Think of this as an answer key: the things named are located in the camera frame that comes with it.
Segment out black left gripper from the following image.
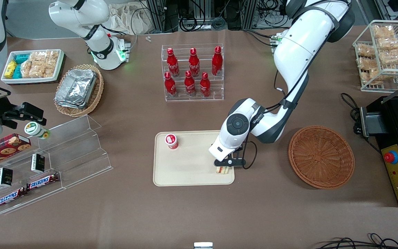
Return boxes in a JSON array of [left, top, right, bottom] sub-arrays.
[[214, 145, 246, 173]]

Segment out white rectangular snack tray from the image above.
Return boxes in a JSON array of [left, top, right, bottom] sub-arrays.
[[1, 49, 65, 85]]

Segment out cream plastic tray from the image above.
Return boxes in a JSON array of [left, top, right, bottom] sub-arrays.
[[153, 130, 235, 187]]

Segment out aluminium foil tray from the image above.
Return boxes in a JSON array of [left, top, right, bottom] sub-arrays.
[[54, 98, 92, 110]]

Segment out oval light wicker basket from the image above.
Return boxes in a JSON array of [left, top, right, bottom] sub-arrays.
[[54, 64, 104, 117]]

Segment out round brown wicker basket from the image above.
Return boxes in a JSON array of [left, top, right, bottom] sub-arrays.
[[288, 125, 355, 190]]

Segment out green sunflower yogurt cup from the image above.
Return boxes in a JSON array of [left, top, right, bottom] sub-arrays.
[[24, 122, 51, 140]]

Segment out red tartan cookie box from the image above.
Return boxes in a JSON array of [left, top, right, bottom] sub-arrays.
[[0, 133, 32, 172]]

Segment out rice cracker pack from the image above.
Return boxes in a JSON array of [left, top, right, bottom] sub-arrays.
[[45, 50, 60, 77], [30, 51, 47, 79], [21, 59, 34, 79]]

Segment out yellow snack packet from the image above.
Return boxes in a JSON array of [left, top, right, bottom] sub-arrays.
[[4, 60, 17, 79]]

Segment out small black box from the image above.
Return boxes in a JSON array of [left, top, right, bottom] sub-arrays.
[[31, 153, 46, 174], [0, 167, 13, 187]]

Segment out red yogurt cup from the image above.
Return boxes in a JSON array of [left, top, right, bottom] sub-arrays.
[[165, 133, 179, 149]]

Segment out silver foil packets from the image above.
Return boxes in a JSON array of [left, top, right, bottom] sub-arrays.
[[55, 69, 98, 105]]

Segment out Snickers bar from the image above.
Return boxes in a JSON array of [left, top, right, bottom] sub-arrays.
[[0, 187, 27, 210], [26, 173, 60, 192]]

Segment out clear acrylic stepped stand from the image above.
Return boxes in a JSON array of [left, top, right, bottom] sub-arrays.
[[0, 115, 114, 215]]

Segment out clear acrylic bottle rack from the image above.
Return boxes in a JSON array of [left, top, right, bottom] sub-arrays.
[[161, 43, 225, 102]]

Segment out red cola bottle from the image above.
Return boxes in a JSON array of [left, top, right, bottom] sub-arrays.
[[189, 48, 200, 77], [164, 72, 178, 98], [211, 46, 223, 76], [199, 72, 211, 98], [167, 48, 180, 77], [184, 71, 197, 97]]

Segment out beige cloth bag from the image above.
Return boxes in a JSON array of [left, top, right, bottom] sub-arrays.
[[111, 3, 152, 35]]

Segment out grey metal side plate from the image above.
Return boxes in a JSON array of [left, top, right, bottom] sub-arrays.
[[360, 106, 389, 138]]

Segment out black appliance yellow panel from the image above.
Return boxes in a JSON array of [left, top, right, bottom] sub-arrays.
[[360, 95, 398, 208]]

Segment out bagged fried snack pack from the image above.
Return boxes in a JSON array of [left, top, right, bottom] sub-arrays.
[[356, 44, 377, 58], [360, 68, 393, 85], [377, 36, 398, 51], [372, 25, 396, 38], [380, 48, 398, 66], [357, 56, 379, 71]]

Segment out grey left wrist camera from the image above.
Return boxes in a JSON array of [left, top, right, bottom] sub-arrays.
[[208, 133, 245, 162]]

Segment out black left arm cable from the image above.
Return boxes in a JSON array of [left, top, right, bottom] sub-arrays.
[[242, 7, 307, 170]]

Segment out black arm base cables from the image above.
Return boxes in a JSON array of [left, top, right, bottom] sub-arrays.
[[243, 29, 279, 47]]

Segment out black appliance power cable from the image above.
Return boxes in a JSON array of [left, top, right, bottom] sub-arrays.
[[340, 92, 381, 155]]

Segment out coiled black cable bundle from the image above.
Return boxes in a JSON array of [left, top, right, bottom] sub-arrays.
[[180, 15, 228, 32]]

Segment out aluminium frame profile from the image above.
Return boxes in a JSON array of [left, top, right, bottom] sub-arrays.
[[242, 0, 257, 30], [146, 0, 179, 34]]

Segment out black floor cables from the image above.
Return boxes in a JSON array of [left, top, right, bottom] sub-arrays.
[[318, 233, 398, 249]]

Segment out white wire basket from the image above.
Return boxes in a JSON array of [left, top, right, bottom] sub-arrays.
[[352, 20, 398, 93]]

